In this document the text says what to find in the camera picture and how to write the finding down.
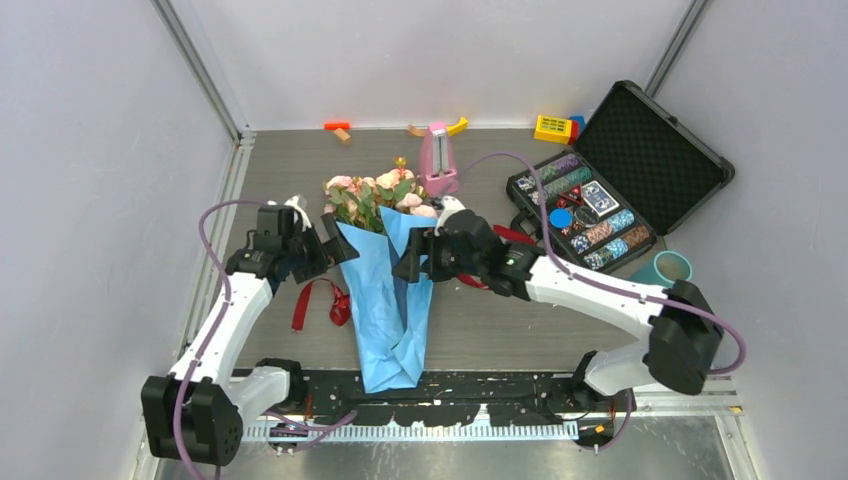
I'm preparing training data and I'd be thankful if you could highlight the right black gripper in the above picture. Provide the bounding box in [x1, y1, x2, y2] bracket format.
[393, 226, 484, 283]

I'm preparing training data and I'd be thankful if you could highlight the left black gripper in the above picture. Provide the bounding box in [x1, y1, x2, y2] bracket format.
[283, 213, 358, 284]

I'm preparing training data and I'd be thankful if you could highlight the pink flower bouquet blue wrap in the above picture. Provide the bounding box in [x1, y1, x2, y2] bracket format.
[323, 157, 437, 394]

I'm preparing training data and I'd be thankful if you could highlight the red ribbon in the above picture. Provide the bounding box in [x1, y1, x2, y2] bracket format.
[291, 225, 539, 333]

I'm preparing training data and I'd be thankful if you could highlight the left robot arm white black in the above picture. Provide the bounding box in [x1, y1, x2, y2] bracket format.
[141, 195, 359, 479]

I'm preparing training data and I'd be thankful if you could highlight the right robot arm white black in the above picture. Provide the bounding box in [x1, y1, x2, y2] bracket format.
[393, 196, 723, 411]

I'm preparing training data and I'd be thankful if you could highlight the teal cylindrical vase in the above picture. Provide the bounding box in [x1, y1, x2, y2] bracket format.
[629, 250, 694, 287]

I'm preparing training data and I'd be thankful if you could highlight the pink metronome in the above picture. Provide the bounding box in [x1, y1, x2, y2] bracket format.
[418, 122, 459, 197]

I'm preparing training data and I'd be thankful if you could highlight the wooden curved block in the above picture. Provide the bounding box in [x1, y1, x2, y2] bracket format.
[406, 124, 427, 138]

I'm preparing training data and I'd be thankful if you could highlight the small wooden block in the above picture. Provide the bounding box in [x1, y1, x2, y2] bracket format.
[333, 128, 352, 145]

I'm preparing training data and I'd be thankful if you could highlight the yellow curved block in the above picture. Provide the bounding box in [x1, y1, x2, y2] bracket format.
[446, 117, 469, 136]

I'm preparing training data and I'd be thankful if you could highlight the orange red block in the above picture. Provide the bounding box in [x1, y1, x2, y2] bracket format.
[323, 121, 351, 131]

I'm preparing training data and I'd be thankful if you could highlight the blue round chip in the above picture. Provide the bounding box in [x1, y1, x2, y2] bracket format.
[548, 208, 573, 230]

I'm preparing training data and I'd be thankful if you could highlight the yellow toy block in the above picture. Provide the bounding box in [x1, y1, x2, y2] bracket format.
[533, 115, 579, 145]

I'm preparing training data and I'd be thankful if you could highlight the playing card deck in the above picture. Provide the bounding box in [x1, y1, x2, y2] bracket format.
[581, 180, 620, 217]

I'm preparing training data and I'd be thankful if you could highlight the blue toy block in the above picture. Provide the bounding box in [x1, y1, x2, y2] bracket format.
[570, 115, 586, 135]

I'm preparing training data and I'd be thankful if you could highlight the black poker chip case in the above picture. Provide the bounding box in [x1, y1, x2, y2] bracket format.
[506, 80, 735, 273]

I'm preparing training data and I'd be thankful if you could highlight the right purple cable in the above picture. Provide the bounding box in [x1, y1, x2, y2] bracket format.
[440, 151, 748, 455]

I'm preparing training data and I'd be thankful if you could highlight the purple cable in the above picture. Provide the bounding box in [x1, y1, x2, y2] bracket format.
[440, 151, 748, 455]
[172, 199, 359, 480]

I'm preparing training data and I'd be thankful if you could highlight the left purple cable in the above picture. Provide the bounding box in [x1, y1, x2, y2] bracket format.
[172, 199, 359, 480]

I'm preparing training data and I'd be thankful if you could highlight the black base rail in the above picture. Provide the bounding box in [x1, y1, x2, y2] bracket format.
[241, 368, 639, 429]

